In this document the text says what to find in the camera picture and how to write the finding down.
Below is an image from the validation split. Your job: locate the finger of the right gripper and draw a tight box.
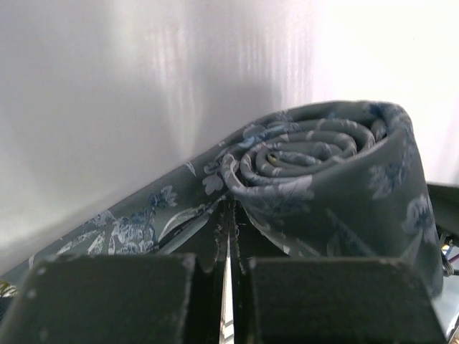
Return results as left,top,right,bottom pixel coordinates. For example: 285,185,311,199
427,183,459,233

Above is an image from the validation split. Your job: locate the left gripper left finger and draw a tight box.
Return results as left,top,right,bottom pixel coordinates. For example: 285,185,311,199
1,201,230,343

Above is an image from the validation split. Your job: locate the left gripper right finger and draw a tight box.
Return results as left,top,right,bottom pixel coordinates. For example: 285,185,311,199
229,203,446,343

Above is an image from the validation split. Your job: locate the blue-grey floral tie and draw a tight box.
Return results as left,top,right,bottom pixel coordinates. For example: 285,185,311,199
1,101,443,298

